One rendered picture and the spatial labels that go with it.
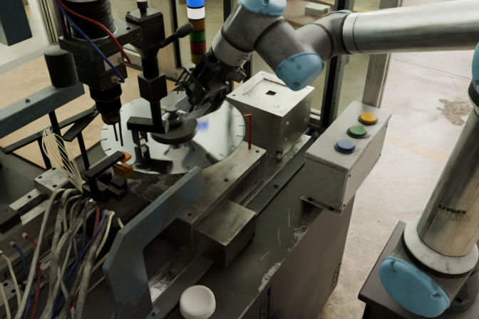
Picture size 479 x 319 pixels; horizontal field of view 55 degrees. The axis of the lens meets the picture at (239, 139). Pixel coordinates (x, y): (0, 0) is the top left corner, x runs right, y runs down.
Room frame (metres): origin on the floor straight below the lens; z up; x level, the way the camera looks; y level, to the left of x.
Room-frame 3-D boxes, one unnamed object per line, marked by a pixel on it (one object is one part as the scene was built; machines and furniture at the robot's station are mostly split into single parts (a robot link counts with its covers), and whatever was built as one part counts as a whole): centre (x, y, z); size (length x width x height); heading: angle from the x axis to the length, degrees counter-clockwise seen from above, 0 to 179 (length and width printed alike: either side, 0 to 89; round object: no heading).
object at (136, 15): (0.79, 0.17, 1.17); 0.06 x 0.05 x 0.20; 136
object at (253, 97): (1.11, -0.09, 0.82); 0.18 x 0.18 x 0.15; 55
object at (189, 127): (0.87, 0.15, 0.96); 0.11 x 0.11 x 0.03
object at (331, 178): (0.93, -0.28, 0.82); 0.28 x 0.11 x 0.15; 145
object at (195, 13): (1.17, 0.11, 1.11); 0.05 x 0.04 x 0.03; 55
